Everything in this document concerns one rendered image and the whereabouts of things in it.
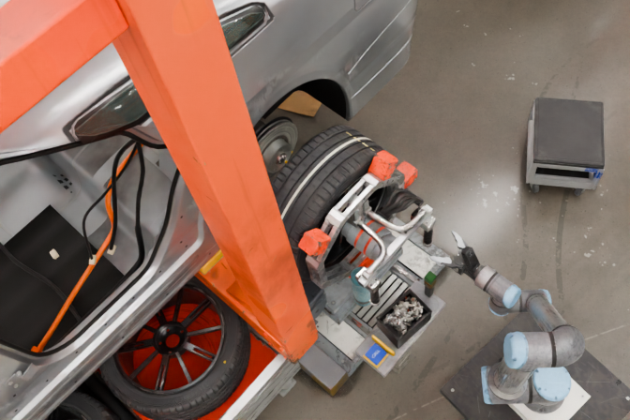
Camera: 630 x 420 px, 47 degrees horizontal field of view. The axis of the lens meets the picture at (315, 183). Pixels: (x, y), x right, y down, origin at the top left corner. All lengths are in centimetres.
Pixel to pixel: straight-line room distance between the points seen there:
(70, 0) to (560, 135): 303
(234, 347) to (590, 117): 214
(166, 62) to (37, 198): 212
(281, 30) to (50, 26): 147
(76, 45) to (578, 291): 308
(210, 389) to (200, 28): 208
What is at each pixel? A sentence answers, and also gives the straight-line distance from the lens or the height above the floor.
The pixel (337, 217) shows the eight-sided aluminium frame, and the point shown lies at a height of 112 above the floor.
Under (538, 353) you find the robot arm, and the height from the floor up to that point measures 120.
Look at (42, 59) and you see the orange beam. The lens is 125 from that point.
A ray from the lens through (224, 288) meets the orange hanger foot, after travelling 315.
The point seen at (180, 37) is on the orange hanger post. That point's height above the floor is 255.
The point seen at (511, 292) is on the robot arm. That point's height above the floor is 85.
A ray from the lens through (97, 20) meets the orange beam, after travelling 127.
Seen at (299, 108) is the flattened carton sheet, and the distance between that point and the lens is 437.
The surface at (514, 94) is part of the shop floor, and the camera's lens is 444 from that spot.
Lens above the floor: 354
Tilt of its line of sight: 60 degrees down
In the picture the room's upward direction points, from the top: 12 degrees counter-clockwise
